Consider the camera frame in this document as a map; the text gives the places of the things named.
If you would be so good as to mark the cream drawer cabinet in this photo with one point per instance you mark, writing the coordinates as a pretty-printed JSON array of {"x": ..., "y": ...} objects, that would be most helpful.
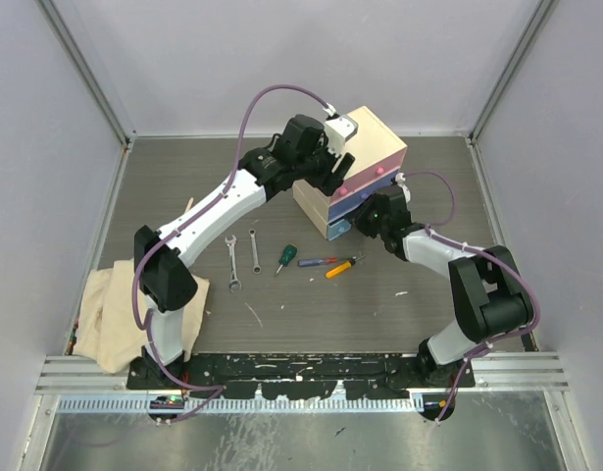
[{"x": 373, "y": 141}]

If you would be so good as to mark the red blue handled screwdriver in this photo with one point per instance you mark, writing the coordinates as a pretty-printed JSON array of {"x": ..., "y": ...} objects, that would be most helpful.
[{"x": 315, "y": 262}]

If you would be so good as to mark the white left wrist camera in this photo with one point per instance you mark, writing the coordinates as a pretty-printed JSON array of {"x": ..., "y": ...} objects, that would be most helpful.
[{"x": 338, "y": 129}]

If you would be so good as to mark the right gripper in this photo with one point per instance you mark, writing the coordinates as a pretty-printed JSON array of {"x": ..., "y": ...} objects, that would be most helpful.
[{"x": 360, "y": 215}]

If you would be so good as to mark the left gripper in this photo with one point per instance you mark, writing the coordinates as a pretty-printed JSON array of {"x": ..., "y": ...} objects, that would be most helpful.
[{"x": 327, "y": 180}]

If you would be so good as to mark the orange handled screwdriver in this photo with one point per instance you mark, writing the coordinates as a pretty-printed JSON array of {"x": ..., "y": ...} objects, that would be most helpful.
[{"x": 343, "y": 267}]

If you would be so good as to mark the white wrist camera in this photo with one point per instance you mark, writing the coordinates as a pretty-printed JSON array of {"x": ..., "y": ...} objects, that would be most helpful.
[
  {"x": 338, "y": 129},
  {"x": 400, "y": 180}
]

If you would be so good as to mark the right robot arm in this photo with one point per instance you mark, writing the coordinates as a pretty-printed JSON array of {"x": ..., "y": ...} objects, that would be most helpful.
[{"x": 490, "y": 298}]

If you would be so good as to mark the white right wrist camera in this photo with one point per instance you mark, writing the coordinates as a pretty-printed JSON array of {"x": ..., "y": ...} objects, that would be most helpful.
[{"x": 400, "y": 180}]

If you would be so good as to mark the silver ratchet combination wrench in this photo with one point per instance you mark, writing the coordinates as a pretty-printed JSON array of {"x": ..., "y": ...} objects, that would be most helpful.
[{"x": 255, "y": 255}]

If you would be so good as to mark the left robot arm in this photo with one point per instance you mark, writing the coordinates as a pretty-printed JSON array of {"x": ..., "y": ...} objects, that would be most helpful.
[{"x": 307, "y": 150}]

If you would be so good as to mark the small pink drawer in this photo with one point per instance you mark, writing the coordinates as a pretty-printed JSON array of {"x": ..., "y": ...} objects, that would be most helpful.
[{"x": 345, "y": 191}]

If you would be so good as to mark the green handled screwdriver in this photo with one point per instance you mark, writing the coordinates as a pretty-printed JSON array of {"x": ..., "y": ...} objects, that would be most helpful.
[{"x": 287, "y": 255}]

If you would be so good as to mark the large pink drawer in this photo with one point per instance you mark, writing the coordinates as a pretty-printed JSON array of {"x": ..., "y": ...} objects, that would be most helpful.
[{"x": 381, "y": 168}]

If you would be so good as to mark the wide purple drawer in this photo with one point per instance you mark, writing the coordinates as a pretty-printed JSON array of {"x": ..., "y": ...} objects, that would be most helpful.
[{"x": 353, "y": 200}]

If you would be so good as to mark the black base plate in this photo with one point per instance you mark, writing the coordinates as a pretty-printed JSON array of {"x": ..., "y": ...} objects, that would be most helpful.
[{"x": 304, "y": 376}]

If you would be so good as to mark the beige cloth bag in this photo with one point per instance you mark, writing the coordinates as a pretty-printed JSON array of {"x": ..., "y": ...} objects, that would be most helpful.
[{"x": 106, "y": 331}]

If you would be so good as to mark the slotted cable duct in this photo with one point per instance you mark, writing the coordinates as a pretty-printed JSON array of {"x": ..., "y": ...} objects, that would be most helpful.
[{"x": 165, "y": 404}]

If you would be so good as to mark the light blue drawer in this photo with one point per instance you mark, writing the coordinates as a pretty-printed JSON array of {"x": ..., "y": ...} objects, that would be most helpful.
[{"x": 338, "y": 228}]

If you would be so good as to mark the silver open end wrench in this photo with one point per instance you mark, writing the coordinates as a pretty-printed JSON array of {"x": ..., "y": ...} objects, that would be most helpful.
[{"x": 234, "y": 283}]

